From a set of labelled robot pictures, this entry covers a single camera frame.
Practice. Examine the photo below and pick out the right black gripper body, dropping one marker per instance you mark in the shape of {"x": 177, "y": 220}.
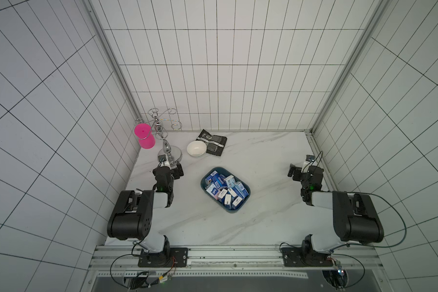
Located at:
{"x": 296, "y": 172}

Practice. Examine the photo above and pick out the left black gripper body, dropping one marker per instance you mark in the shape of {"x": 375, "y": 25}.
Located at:
{"x": 174, "y": 171}

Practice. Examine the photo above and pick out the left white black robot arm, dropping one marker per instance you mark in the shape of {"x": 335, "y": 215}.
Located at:
{"x": 132, "y": 218}

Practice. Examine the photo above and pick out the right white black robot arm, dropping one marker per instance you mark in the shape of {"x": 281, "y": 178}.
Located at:
{"x": 354, "y": 220}

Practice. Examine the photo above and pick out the teal plastic storage box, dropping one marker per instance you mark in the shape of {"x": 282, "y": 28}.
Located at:
{"x": 213, "y": 185}

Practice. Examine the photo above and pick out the chrome cup holder stand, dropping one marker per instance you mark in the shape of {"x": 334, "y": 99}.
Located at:
{"x": 173, "y": 153}

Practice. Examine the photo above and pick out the white ceramic bowl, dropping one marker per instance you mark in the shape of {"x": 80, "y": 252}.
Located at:
{"x": 196, "y": 148}

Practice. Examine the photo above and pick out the pink plastic cup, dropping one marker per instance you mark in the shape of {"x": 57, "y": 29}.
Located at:
{"x": 145, "y": 137}

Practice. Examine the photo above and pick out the black snack packet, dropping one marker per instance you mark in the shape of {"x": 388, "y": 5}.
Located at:
{"x": 215, "y": 144}

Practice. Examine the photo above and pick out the blue barcode tissue pack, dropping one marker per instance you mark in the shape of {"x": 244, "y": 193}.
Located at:
{"x": 237, "y": 203}

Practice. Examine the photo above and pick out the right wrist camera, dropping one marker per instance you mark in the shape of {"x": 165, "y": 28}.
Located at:
{"x": 309, "y": 159}

